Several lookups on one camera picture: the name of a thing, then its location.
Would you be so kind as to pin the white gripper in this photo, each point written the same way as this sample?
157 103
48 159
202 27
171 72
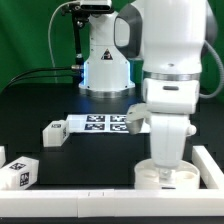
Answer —
167 138

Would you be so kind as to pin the white round stool seat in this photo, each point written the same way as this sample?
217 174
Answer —
148 177

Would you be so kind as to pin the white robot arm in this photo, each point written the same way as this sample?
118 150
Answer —
170 37

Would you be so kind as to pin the white marker sheet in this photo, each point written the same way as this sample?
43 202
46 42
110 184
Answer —
97 123

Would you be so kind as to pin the white L-shaped fence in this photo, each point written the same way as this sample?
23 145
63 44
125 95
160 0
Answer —
123 203

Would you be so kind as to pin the black camera stand pole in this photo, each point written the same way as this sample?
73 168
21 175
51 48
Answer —
79 19

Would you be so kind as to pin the black camera on stand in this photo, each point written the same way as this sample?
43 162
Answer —
96 6

